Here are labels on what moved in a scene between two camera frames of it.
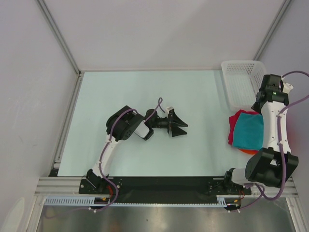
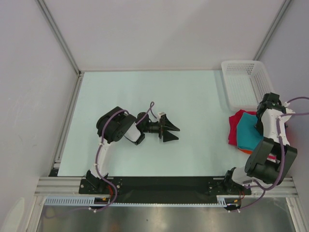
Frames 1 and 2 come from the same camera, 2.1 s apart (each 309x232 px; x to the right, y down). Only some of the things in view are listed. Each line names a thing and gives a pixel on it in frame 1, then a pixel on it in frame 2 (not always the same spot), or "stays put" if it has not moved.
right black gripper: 256,107 -> 259,127
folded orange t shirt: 248,151 stays put
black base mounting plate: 162,189 stays put
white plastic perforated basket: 242,79 stays put
